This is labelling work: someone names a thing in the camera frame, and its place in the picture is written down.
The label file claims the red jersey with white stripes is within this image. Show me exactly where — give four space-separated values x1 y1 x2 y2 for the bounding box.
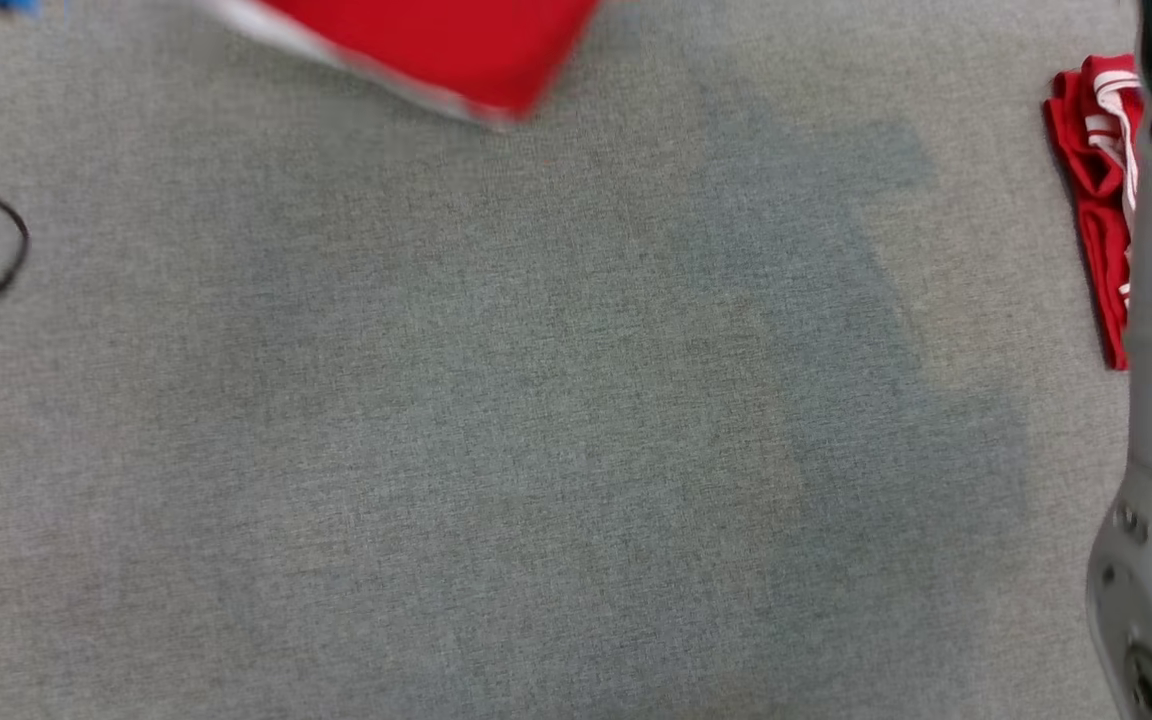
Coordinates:
1042 54 1145 372

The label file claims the red shirt pile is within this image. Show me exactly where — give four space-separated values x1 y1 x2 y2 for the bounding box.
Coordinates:
191 0 603 132

